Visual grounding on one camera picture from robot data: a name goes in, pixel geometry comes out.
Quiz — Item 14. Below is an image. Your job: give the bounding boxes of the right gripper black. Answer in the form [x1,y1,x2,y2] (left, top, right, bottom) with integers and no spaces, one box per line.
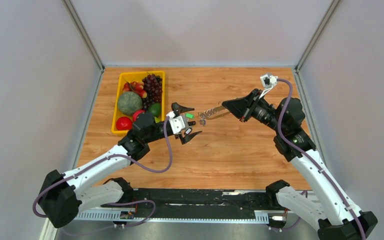
[221,88,285,134]

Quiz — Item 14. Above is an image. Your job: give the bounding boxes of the green melon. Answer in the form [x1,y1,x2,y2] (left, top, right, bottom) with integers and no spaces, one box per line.
[117,91,143,116]

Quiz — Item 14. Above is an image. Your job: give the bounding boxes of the yellow plastic bin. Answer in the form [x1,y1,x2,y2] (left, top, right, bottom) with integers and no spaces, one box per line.
[111,70,166,136]

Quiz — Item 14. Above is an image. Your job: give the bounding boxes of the clear keyring holder with rings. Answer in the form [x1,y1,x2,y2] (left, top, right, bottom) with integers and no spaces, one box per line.
[198,105,231,120]

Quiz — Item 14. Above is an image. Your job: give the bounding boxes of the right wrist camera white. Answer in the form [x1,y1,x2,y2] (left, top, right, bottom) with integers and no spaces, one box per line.
[259,73,278,99]

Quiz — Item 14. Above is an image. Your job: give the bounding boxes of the red peaches cluster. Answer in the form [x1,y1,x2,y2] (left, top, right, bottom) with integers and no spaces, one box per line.
[122,81,148,99]

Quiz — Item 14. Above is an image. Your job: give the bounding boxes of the purple grape bunch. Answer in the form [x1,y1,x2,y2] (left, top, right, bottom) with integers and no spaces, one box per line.
[142,73,163,110]

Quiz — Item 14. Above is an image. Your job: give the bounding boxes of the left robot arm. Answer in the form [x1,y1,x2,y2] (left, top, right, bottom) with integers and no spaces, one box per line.
[32,102,197,228]

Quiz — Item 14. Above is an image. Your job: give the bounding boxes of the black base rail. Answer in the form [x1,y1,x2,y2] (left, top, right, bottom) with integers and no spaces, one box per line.
[120,188,285,220]

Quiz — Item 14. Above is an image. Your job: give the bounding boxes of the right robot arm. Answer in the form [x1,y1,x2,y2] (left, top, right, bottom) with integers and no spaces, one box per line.
[221,89,378,240]

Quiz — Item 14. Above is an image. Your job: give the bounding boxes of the green key tag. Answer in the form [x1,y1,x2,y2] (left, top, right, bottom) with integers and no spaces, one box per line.
[185,113,195,119]

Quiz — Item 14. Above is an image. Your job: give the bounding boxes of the red tomato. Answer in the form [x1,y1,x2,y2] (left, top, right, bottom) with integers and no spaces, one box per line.
[115,116,133,131]

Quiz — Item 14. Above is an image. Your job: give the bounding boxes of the red apple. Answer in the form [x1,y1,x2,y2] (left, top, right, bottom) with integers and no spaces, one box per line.
[132,109,146,122]

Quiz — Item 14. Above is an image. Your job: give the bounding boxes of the green lime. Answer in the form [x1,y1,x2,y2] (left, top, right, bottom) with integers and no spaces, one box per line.
[147,102,162,118]

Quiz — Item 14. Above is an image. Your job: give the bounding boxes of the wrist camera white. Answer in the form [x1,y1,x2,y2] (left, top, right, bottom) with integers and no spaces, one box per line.
[259,73,278,99]
[166,111,189,135]

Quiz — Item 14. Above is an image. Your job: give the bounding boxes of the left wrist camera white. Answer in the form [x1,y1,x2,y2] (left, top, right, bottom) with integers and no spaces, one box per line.
[166,111,189,135]

